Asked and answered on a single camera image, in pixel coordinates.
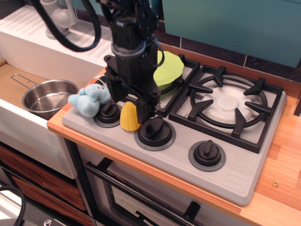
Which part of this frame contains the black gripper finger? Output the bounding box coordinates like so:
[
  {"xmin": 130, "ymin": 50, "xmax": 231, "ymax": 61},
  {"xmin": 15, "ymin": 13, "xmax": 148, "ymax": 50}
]
[
  {"xmin": 136, "ymin": 97, "xmax": 160, "ymax": 124},
  {"xmin": 107, "ymin": 79, "xmax": 128, "ymax": 103}
]

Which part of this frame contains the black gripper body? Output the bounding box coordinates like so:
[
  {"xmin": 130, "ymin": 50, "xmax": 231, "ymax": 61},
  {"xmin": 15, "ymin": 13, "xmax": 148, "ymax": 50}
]
[{"xmin": 104, "ymin": 50, "xmax": 160, "ymax": 100}]

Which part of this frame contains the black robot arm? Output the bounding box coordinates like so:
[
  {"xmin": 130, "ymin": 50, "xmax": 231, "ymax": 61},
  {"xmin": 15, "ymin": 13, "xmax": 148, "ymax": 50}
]
[{"xmin": 99, "ymin": 0, "xmax": 165, "ymax": 124}]

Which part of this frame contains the yellow toy corn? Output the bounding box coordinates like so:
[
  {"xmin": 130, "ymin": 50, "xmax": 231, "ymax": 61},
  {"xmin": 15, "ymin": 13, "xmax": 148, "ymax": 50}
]
[{"xmin": 120, "ymin": 101, "xmax": 141, "ymax": 131}]

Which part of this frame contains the middle black stove knob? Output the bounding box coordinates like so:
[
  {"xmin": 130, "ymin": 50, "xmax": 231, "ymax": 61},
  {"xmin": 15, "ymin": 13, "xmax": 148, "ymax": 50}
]
[{"xmin": 134, "ymin": 116, "xmax": 176, "ymax": 152}]

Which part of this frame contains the black stove knob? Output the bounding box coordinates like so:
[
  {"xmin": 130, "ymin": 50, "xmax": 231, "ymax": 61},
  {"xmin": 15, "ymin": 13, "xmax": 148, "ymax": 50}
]
[
  {"xmin": 134, "ymin": 116, "xmax": 176, "ymax": 152},
  {"xmin": 94, "ymin": 101, "xmax": 121, "ymax": 128},
  {"xmin": 188, "ymin": 140, "xmax": 226, "ymax": 172}
]

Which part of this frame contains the left black stove knob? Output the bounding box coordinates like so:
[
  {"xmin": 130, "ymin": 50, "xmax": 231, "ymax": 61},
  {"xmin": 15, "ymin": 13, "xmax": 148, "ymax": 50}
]
[{"xmin": 94, "ymin": 101, "xmax": 121, "ymax": 128}]

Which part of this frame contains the lime green plate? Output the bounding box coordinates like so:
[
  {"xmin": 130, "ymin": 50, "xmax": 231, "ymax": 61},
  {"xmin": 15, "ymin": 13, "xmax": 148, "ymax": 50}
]
[{"xmin": 153, "ymin": 51, "xmax": 184, "ymax": 90}]

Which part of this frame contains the blue plush elephant toy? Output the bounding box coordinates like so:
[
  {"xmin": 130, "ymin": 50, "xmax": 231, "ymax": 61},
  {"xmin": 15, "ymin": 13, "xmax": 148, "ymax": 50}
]
[{"xmin": 68, "ymin": 83, "xmax": 111, "ymax": 118}]

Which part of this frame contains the grey toy stove top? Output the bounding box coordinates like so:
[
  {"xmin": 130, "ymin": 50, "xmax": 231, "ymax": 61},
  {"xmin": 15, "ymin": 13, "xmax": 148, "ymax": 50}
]
[{"xmin": 61, "ymin": 44, "xmax": 288, "ymax": 207}]

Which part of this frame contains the left black burner grate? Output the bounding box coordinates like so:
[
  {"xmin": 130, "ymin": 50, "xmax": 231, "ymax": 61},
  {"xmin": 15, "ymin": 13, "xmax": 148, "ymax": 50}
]
[{"xmin": 103, "ymin": 54, "xmax": 200, "ymax": 117}]

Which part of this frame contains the black burner grate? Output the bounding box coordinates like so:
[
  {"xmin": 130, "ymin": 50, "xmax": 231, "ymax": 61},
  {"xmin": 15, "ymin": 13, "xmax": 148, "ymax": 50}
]
[
  {"xmin": 169, "ymin": 66, "xmax": 287, "ymax": 153},
  {"xmin": 103, "ymin": 54, "xmax": 200, "ymax": 117}
]

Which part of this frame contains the right black stove knob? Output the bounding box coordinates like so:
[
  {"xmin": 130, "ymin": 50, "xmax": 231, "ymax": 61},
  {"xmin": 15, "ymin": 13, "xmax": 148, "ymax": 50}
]
[{"xmin": 188, "ymin": 140, "xmax": 226, "ymax": 172}]

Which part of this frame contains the white toy sink unit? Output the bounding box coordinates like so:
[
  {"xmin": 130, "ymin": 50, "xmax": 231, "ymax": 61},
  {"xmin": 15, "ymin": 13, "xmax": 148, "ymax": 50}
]
[{"xmin": 0, "ymin": 5, "xmax": 112, "ymax": 179}]

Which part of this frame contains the grey toy faucet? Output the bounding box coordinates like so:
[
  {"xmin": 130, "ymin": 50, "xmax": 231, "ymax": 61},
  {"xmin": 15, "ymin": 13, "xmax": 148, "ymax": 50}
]
[{"xmin": 40, "ymin": 0, "xmax": 77, "ymax": 36}]

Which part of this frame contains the right black burner grate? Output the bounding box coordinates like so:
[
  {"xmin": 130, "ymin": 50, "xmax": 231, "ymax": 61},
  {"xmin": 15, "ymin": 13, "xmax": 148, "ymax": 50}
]
[{"xmin": 169, "ymin": 66, "xmax": 287, "ymax": 153}]

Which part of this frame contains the white oven door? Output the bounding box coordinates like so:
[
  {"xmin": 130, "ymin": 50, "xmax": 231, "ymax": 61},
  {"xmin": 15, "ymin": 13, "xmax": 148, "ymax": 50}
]
[{"xmin": 78, "ymin": 146, "xmax": 245, "ymax": 226}]

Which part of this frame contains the black oven door handle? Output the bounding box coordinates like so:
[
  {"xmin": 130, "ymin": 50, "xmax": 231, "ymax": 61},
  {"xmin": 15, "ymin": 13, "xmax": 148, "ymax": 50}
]
[{"xmin": 85, "ymin": 158, "xmax": 200, "ymax": 226}]

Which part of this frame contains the steel pot with handle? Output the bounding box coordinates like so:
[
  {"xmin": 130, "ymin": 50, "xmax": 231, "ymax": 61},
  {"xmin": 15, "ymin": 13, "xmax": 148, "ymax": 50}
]
[{"xmin": 11, "ymin": 74, "xmax": 78, "ymax": 120}]

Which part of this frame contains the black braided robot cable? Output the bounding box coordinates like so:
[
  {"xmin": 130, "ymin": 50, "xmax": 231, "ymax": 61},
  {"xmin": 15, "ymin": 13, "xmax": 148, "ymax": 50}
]
[{"xmin": 30, "ymin": 0, "xmax": 102, "ymax": 53}]

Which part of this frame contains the black cable bottom left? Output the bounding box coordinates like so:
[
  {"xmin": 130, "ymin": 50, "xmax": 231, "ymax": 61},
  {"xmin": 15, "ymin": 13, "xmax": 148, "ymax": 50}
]
[{"xmin": 0, "ymin": 185, "xmax": 27, "ymax": 226}]

